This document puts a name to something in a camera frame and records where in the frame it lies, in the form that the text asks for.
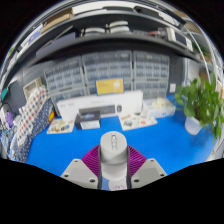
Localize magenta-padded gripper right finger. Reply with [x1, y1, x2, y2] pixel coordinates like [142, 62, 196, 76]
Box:
[126, 144, 168, 190]

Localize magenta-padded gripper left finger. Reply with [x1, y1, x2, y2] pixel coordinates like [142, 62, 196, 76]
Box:
[60, 144, 102, 190]

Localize grey computer mouse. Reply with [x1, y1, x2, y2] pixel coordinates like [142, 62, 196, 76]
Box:
[99, 130, 129, 183]

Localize small sticker sheet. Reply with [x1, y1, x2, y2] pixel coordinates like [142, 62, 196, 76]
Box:
[46, 118, 75, 135]

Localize large sticker sheet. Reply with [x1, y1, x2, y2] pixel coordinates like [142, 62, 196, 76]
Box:
[118, 111, 159, 132]

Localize small black box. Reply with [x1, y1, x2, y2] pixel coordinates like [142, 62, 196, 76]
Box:
[73, 110, 102, 130]

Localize navy patterned fabric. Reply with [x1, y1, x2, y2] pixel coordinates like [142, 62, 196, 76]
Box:
[11, 98, 54, 164]

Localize white and blue glove box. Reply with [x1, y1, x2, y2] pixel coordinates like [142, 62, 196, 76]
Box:
[142, 98, 177, 119]

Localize cream crumpled gloves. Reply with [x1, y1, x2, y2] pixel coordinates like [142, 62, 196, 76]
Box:
[151, 97, 173, 108]

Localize long white keyboard box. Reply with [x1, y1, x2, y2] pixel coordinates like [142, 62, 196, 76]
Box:
[55, 89, 144, 122]

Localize white checkered dotted fabric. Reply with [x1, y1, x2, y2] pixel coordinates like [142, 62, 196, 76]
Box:
[16, 84, 49, 141]

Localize green plant in white pot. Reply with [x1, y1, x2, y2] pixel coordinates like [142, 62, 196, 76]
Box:
[174, 72, 224, 144]

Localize yellow and blue box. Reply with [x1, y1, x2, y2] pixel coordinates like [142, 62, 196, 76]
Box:
[95, 77, 125, 96]

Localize white open box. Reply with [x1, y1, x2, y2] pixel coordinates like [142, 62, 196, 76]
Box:
[22, 77, 44, 101]

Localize dark shelf unit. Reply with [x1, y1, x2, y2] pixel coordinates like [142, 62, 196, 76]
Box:
[0, 3, 224, 88]

